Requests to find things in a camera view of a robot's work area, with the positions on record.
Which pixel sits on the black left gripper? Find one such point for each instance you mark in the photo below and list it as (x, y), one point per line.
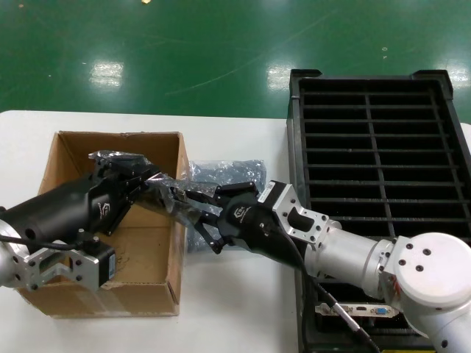
(66, 209)

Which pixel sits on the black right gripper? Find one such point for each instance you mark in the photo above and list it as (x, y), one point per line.
(254, 228)

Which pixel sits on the translucent antistatic bag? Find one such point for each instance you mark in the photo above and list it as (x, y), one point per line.
(165, 184)

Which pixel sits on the graphics card with metal bracket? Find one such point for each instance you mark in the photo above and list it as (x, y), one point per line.
(382, 312)
(180, 196)

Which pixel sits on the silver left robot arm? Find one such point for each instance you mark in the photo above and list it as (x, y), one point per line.
(11, 257)

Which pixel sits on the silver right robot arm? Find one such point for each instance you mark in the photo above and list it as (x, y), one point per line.
(423, 264)

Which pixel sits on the brown cardboard box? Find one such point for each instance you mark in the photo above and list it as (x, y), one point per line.
(147, 264)

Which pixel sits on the black slotted container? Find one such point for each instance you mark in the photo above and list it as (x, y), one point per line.
(300, 147)

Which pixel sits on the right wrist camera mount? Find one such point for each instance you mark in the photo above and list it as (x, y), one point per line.
(294, 217)

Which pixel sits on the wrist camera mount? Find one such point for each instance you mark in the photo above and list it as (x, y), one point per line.
(92, 264)
(294, 217)

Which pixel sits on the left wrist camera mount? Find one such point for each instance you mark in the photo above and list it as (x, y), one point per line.
(92, 264)

